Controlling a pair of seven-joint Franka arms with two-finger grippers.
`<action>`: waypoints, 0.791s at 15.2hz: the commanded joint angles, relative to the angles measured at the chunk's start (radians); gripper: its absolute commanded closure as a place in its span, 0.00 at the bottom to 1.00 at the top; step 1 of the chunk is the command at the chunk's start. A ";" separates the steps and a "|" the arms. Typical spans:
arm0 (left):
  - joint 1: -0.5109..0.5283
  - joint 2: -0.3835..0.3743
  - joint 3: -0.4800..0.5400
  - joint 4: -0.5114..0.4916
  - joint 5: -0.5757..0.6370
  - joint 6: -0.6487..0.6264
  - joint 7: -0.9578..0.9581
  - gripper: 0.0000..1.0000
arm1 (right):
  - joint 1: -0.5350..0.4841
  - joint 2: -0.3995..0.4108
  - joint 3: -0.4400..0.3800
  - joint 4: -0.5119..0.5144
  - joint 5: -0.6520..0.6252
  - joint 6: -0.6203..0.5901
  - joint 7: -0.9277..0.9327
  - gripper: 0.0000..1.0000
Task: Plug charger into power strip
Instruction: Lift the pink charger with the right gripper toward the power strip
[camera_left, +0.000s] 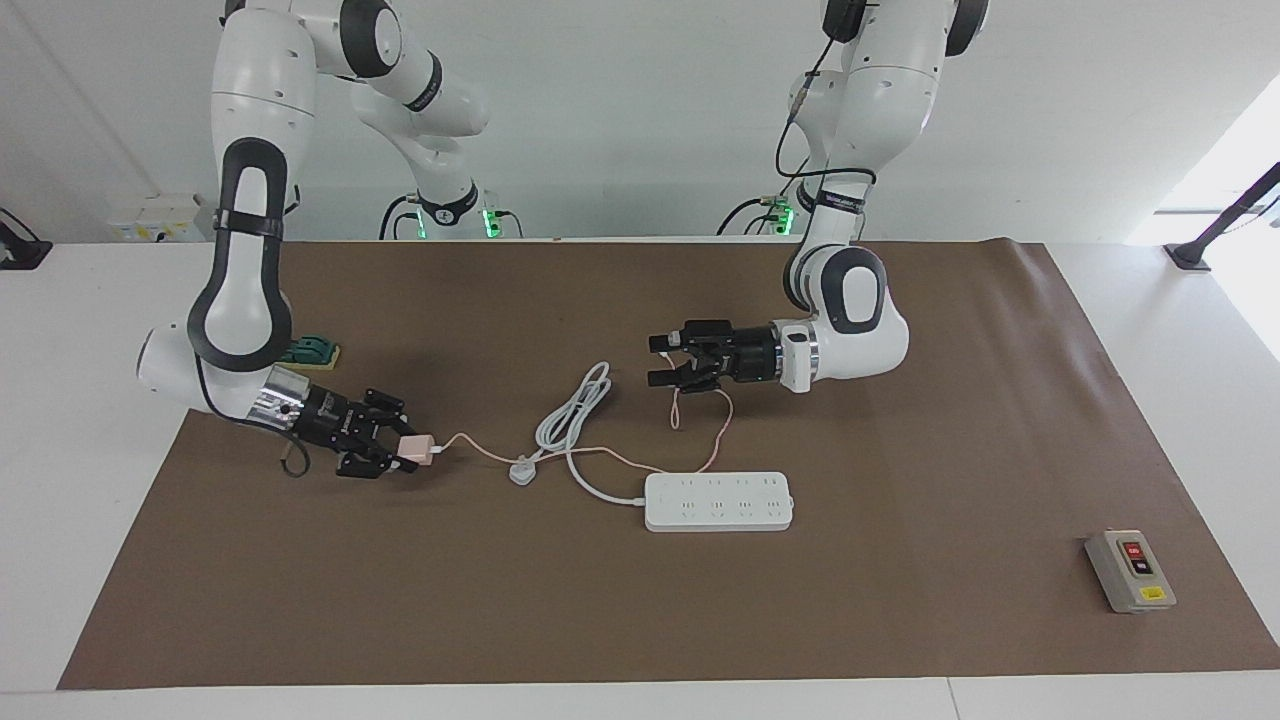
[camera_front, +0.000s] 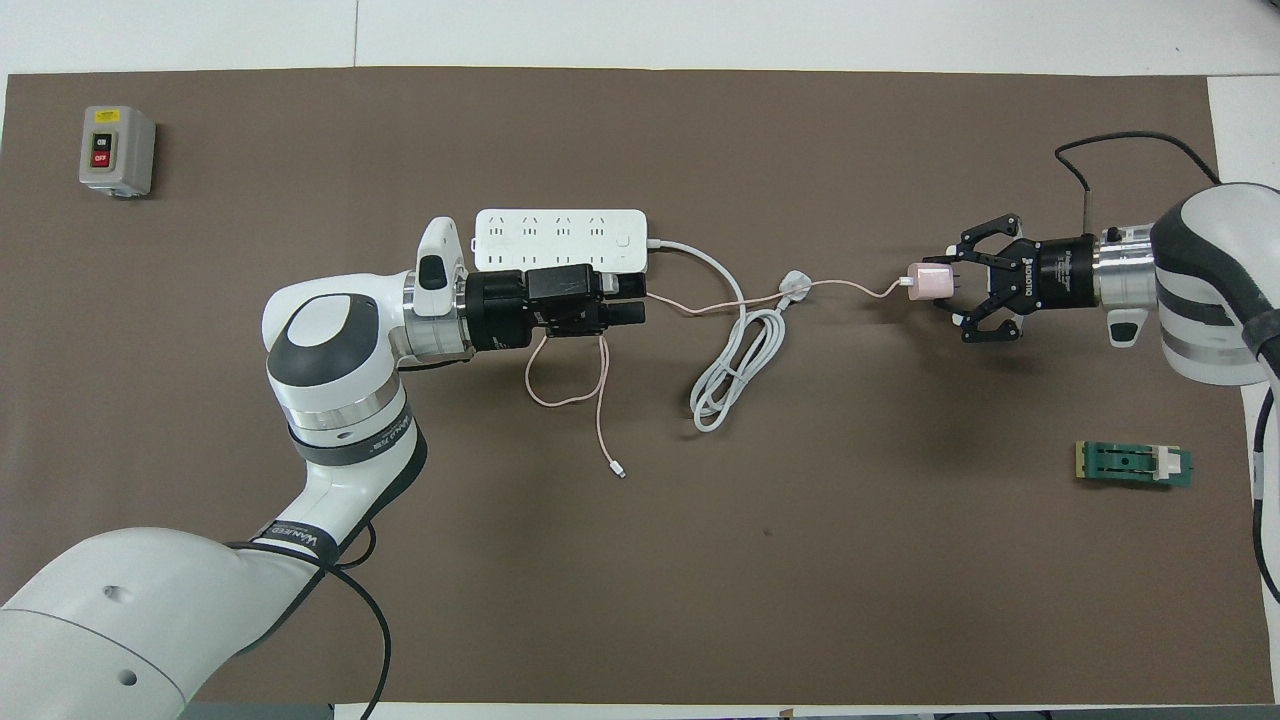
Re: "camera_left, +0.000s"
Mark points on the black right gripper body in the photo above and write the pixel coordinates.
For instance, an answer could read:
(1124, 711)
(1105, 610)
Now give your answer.
(335, 425)

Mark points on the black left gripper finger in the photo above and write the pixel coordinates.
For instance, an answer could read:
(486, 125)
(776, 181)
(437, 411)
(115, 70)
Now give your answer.
(678, 340)
(682, 377)

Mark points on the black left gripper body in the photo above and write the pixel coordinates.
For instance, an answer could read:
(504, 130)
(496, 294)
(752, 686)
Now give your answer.
(745, 355)

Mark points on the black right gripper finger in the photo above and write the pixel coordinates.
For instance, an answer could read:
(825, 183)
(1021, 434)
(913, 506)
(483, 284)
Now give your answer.
(380, 462)
(390, 412)

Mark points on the pink charger block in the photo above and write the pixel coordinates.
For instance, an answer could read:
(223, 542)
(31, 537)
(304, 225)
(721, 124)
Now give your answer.
(418, 448)

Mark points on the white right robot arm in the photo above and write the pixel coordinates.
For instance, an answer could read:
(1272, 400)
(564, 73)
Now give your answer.
(250, 100)

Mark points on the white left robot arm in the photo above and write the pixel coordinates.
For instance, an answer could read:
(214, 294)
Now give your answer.
(880, 100)

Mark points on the white power strip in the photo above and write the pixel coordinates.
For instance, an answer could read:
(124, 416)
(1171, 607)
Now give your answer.
(720, 502)

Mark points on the brown table mat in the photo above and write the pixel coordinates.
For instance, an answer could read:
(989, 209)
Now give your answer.
(900, 500)

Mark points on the black clamp stand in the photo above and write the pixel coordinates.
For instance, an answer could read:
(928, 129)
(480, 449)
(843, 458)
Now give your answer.
(1190, 255)
(25, 255)

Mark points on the green knife switch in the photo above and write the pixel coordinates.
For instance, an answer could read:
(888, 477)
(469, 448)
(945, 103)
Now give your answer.
(315, 350)

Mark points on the white wall socket box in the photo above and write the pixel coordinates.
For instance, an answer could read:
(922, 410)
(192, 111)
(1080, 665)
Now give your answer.
(150, 220)

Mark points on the grey on-off switch box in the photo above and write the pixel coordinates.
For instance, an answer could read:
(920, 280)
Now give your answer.
(1130, 575)

